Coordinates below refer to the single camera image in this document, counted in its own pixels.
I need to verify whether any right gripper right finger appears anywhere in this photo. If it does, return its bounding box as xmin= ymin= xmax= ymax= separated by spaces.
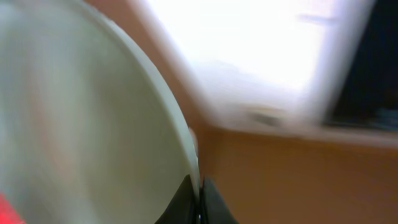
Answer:
xmin=200 ymin=177 xmax=238 ymax=224

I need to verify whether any red plastic serving tray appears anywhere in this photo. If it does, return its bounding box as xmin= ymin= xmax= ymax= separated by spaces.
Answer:
xmin=0 ymin=194 xmax=26 ymax=224

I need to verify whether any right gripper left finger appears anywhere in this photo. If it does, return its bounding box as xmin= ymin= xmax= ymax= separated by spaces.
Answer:
xmin=155 ymin=175 xmax=197 ymax=224

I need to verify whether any light green plate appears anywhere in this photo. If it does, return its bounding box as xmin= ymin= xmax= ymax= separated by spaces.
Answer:
xmin=1 ymin=1 xmax=200 ymax=223

